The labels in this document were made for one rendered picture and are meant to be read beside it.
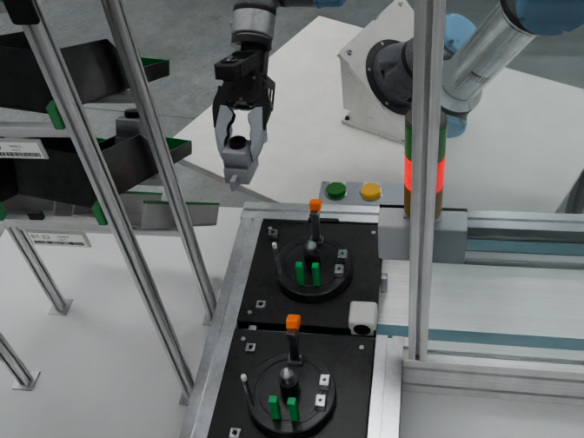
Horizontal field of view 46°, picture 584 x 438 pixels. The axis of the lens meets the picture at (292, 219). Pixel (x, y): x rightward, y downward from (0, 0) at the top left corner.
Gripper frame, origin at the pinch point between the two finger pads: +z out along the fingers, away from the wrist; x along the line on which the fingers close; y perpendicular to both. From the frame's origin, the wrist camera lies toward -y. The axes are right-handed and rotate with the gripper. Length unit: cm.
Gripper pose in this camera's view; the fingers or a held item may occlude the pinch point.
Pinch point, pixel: (237, 152)
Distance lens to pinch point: 118.0
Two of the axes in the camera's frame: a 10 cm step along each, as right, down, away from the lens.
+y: 2.4, 0.5, 9.7
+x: -9.7, -0.8, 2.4
